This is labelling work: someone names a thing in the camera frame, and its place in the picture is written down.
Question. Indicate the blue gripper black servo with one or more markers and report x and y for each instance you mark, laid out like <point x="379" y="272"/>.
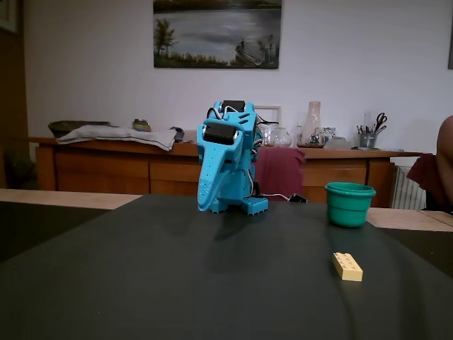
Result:
<point x="220" y="133"/>

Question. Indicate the cream white lego brick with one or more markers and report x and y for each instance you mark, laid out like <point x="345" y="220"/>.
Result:
<point x="348" y="267"/>

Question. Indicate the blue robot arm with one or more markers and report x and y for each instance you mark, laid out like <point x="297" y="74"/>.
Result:
<point x="255" y="208"/>

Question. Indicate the black table clamp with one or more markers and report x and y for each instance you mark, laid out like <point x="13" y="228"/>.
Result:
<point x="257" y="189"/>

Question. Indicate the chair with maroon cover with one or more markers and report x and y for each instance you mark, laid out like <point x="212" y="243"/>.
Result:
<point x="424" y="173"/>
<point x="283" y="170"/>

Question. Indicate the round clear glass bowl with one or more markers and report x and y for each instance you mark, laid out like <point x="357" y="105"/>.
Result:
<point x="281" y="138"/>

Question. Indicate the small green yellow jar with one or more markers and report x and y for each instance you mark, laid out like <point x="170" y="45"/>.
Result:
<point x="141" y="125"/>

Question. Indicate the tall pink glass vase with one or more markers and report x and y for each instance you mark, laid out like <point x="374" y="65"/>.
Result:
<point x="312" y="127"/>

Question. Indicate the large black table mat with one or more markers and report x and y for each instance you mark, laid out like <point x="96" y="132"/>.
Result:
<point x="177" y="276"/>

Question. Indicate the blue white ceramic pot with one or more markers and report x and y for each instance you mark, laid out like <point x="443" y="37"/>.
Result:
<point x="328" y="134"/>

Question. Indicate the folded white grey cloth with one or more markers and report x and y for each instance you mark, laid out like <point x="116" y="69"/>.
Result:
<point x="117" y="135"/>

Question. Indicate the wooden sideboard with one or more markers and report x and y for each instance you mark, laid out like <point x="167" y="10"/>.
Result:
<point x="106" y="170"/>

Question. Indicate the green plastic cup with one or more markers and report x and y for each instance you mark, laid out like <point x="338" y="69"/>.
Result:
<point x="348" y="209"/>

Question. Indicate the lake landscape painting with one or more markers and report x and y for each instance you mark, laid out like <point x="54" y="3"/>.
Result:
<point x="216" y="32"/>

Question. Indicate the metal pen holder cup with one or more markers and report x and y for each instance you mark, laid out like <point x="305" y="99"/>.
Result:
<point x="368" y="140"/>

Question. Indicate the dark shallow bowl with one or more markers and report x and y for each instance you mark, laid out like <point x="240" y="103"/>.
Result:
<point x="67" y="126"/>

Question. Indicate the white radiator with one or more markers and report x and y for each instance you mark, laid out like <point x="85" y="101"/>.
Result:
<point x="407" y="191"/>

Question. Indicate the small black table mat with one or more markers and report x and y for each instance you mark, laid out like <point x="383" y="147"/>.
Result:
<point x="39" y="223"/>
<point x="424" y="248"/>

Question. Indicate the dark wall frame edge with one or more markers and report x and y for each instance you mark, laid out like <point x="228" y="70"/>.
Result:
<point x="451" y="35"/>

